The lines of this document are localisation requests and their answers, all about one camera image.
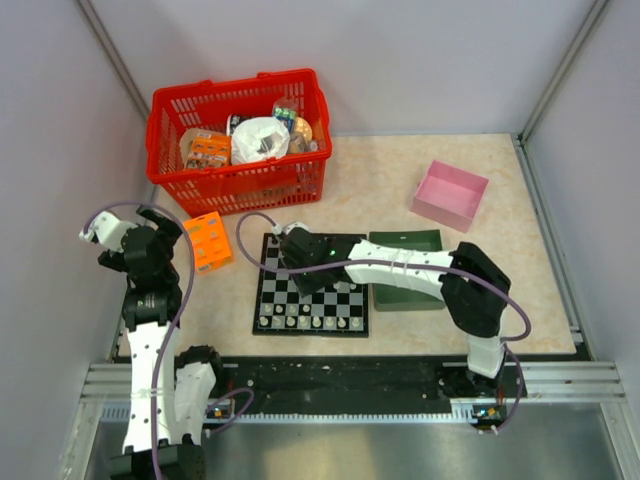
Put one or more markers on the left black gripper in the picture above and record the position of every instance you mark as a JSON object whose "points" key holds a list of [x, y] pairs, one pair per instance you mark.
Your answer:
{"points": [[167, 232]]}

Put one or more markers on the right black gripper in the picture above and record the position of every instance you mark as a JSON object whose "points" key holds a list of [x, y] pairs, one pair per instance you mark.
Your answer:
{"points": [[305, 287]]}

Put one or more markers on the black and white chessboard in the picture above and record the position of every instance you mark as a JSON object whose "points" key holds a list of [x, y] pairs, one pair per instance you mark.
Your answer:
{"points": [[338, 310]]}

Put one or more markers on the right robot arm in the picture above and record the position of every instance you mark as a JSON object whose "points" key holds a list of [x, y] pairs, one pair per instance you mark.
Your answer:
{"points": [[474, 290]]}

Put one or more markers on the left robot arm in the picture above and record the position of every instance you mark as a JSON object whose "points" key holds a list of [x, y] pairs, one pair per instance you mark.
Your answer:
{"points": [[169, 391]]}

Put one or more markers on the dark green tray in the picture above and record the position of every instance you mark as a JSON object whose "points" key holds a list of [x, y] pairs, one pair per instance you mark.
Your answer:
{"points": [[394, 299]]}

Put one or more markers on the white plastic bag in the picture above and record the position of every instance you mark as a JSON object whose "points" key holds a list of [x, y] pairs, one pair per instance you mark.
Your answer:
{"points": [[259, 139]]}

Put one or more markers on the orange snack box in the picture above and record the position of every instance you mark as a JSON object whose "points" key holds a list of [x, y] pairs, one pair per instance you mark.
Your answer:
{"points": [[201, 149]]}

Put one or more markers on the red plastic shopping basket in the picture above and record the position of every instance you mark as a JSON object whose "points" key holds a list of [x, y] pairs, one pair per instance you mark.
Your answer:
{"points": [[294, 97]]}

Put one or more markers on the pink box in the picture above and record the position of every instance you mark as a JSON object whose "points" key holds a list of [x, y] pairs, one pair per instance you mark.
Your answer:
{"points": [[449, 196]]}

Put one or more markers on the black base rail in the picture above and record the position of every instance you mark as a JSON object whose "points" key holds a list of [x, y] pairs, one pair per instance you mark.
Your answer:
{"points": [[336, 385]]}

